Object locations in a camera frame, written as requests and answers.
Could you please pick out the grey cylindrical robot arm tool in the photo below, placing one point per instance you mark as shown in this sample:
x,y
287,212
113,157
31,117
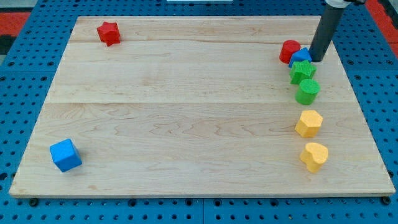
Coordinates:
x,y
327,25

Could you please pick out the light wooden board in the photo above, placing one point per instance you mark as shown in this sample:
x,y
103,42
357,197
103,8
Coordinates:
x,y
196,107

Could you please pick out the green star block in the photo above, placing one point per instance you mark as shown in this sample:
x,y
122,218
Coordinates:
x,y
301,70

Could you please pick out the yellow hexagon block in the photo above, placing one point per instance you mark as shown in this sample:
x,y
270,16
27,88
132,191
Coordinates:
x,y
309,123

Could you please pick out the red cylinder block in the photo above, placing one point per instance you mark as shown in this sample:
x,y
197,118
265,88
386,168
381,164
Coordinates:
x,y
289,47

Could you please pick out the green cylinder block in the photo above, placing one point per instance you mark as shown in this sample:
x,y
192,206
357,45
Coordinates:
x,y
307,91

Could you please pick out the blue triangular block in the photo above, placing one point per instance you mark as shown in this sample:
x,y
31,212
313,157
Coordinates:
x,y
299,56

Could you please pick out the red star block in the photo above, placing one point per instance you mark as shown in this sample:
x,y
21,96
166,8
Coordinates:
x,y
109,33

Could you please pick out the yellow heart block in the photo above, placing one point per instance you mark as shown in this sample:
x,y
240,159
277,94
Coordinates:
x,y
314,156

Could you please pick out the blue cube block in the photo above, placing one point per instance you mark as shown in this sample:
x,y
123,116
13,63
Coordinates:
x,y
65,155

